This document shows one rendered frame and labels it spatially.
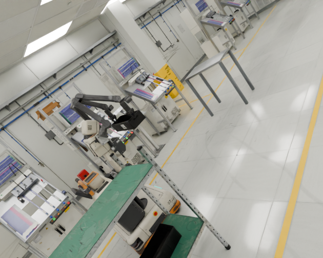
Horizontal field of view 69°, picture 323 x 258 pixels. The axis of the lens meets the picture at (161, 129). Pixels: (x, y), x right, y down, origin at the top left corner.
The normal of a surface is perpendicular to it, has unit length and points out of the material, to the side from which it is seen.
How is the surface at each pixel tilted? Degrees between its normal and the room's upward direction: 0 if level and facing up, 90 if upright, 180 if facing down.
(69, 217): 90
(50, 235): 90
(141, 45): 90
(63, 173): 90
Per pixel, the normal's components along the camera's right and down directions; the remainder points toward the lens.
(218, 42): -0.52, 0.65
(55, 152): 0.60, -0.19
